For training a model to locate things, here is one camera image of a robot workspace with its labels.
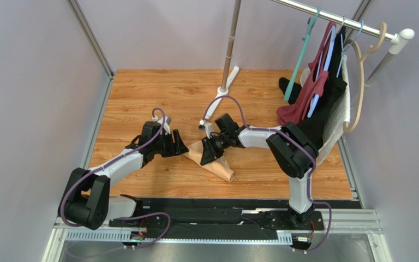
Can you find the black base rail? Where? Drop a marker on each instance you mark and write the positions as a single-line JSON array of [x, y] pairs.
[[221, 219]]

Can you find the white towel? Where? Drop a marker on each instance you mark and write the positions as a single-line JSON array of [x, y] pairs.
[[340, 114]]

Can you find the aluminium frame post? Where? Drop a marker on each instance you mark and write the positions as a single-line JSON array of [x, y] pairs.
[[78, 13]]

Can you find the black garment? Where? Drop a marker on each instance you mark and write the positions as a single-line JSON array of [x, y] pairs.
[[314, 127]]

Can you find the light blue hanger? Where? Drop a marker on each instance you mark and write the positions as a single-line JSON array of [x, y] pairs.
[[326, 58]]

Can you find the beige cloth napkin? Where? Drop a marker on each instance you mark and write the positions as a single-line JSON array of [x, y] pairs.
[[219, 167]]

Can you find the teal plastic hanger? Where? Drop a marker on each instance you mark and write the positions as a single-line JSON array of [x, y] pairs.
[[311, 23]]

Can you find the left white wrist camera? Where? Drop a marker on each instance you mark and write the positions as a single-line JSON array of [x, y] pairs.
[[165, 122]]

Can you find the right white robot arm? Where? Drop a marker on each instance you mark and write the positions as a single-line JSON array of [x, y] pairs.
[[294, 152]]

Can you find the metal clothes rack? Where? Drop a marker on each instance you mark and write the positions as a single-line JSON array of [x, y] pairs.
[[398, 42]]

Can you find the maroon shirt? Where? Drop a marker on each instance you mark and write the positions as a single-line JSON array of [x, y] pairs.
[[297, 111]]

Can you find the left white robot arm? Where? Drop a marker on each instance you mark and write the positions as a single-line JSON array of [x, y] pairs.
[[87, 201]]

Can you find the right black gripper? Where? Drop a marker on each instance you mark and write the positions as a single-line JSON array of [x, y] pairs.
[[211, 148]]

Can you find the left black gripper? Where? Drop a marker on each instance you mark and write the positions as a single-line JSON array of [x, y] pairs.
[[178, 147]]

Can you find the beige wooden hanger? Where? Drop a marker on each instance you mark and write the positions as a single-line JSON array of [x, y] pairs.
[[350, 127]]

